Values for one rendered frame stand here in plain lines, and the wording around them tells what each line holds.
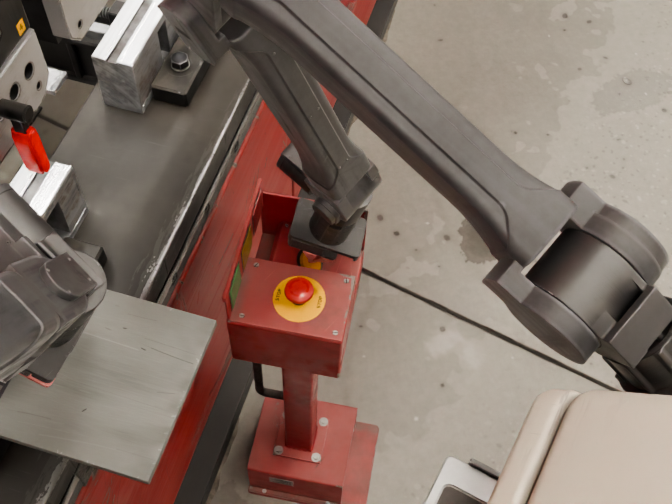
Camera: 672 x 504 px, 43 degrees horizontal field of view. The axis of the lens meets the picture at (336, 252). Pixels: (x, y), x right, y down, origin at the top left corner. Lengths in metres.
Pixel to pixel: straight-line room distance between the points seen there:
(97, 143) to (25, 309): 0.64
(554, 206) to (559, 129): 1.83
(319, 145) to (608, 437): 0.51
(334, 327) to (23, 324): 0.61
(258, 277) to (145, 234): 0.17
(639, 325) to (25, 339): 0.43
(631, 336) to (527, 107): 1.88
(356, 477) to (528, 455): 1.37
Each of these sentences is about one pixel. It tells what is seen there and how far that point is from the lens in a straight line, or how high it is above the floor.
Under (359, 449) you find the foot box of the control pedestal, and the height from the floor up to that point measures 0.01.
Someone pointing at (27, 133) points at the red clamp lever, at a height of 1.16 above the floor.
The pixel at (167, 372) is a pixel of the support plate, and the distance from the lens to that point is 0.89.
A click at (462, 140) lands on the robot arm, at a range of 0.63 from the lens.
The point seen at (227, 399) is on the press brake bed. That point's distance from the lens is 1.90.
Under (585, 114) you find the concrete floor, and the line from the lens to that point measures 2.54.
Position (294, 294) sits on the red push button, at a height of 0.81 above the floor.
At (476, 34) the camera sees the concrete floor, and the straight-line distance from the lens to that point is 2.68.
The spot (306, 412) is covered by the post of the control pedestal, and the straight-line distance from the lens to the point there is 1.58.
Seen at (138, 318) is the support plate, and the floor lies 1.00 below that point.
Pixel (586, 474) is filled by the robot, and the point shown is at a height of 1.34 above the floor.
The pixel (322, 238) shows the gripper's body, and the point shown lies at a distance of 1.16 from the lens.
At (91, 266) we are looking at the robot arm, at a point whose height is 1.19.
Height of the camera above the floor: 1.80
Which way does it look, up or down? 57 degrees down
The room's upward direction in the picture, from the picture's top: 3 degrees clockwise
